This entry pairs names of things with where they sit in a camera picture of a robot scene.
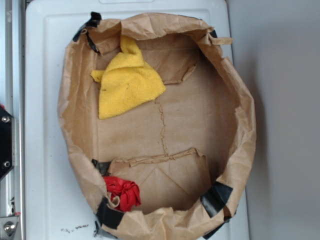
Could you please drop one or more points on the red paper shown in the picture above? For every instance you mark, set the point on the red paper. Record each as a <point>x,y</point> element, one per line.
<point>124,194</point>

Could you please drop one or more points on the brown paper bag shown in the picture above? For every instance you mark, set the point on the brown paper bag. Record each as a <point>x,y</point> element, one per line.
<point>190,151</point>

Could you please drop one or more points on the yellow microfiber cloth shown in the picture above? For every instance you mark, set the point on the yellow microfiber cloth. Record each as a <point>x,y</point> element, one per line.
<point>127,82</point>

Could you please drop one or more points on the white plastic bin lid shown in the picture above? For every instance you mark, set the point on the white plastic bin lid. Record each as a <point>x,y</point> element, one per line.
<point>55,208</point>

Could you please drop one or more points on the black metal mounting bracket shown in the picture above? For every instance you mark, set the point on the black metal mounting bracket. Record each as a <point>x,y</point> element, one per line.
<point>6,142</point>

